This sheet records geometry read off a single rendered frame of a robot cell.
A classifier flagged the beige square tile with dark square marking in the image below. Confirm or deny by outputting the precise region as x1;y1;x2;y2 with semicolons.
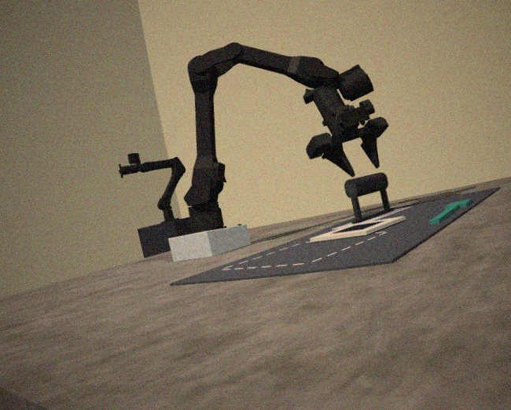
310;215;406;243

